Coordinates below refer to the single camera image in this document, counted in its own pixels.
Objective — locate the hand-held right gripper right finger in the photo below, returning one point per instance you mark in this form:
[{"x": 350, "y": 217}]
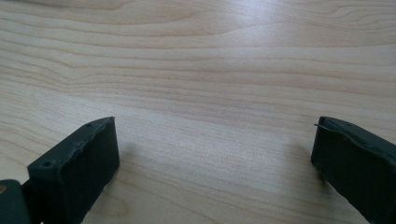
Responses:
[{"x": 358, "y": 165}]

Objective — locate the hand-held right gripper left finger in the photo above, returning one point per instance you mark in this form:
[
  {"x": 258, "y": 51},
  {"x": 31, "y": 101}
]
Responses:
[{"x": 74, "y": 168}]

